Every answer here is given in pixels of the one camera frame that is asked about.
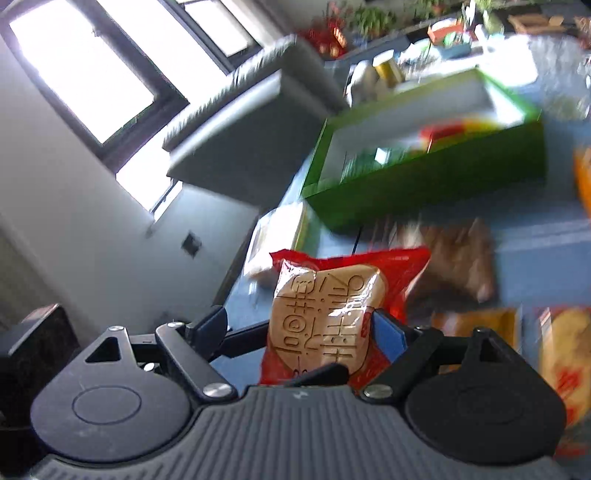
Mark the brown mushroom snack bag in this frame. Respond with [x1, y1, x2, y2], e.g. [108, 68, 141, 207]
[389, 218, 497, 303]

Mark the red rice cracker bag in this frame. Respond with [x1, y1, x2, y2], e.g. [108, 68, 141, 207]
[259, 247, 431, 390]

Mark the yellow barcode snack packet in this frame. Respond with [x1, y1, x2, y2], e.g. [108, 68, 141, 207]
[430, 307, 523, 353]

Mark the clear toast bread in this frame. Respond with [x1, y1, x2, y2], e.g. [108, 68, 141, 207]
[242, 201, 305, 288]

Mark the red monkey snack bag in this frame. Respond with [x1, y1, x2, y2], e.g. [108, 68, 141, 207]
[538, 306, 590, 459]

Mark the green snack bag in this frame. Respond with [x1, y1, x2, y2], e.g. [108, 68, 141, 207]
[341, 147, 407, 182]

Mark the orange bread roll packet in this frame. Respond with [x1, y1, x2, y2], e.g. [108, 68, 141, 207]
[573, 146, 591, 217]

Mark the blue checked tablecloth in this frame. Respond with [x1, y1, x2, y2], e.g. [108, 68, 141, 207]
[207, 32, 591, 462]

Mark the grey armchair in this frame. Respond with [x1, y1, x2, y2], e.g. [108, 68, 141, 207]
[162, 35, 348, 211]

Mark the green cardboard box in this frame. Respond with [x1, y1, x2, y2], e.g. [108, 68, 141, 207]
[301, 69, 547, 230]

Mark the yellow tin can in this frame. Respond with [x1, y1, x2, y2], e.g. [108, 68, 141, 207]
[373, 50, 405, 88]

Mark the light blue tray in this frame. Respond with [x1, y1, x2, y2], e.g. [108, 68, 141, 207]
[435, 41, 472, 60]

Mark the clear glass mug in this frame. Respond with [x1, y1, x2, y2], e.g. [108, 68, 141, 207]
[530, 36, 590, 121]

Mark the white round coffee table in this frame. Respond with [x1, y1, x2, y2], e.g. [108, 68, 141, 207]
[396, 35, 538, 91]

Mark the orange box on table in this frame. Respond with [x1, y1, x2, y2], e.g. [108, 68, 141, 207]
[427, 18, 464, 44]

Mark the red flower decoration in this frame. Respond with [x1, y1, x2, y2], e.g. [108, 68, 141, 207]
[297, 15, 349, 60]

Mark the open cardboard box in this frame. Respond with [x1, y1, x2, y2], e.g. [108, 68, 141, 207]
[508, 14, 566, 35]

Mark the wall power socket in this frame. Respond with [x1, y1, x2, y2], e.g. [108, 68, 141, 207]
[181, 232, 202, 258]

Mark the black window frame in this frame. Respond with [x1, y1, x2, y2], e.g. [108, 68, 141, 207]
[1, 1, 262, 173]

